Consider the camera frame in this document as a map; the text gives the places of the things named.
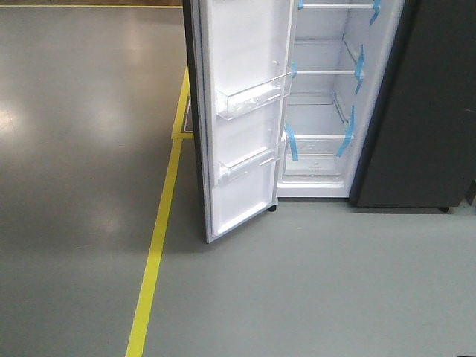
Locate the fridge door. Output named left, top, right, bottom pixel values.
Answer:
left=183, top=1, right=298, bottom=243

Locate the dark grey fridge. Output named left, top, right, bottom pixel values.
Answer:
left=274, top=0, right=476, bottom=213

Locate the clear lower door bin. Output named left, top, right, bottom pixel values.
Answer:
left=218, top=138, right=286, bottom=184

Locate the clear door bin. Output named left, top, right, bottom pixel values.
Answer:
left=215, top=71, right=295, bottom=120
left=218, top=138, right=286, bottom=184

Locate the blue tape strip left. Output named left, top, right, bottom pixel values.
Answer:
left=285, top=123, right=299, bottom=161

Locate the blue tape strip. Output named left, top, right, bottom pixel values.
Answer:
left=285, top=123, right=299, bottom=161
left=336, top=106, right=356, bottom=157

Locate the clear middle door bin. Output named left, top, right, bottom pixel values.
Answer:
left=215, top=71, right=295, bottom=120

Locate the clear crisper drawer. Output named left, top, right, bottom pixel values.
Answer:
left=283, top=135, right=353, bottom=177

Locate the yellow floor tape line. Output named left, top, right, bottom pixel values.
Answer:
left=125, top=71, right=193, bottom=356

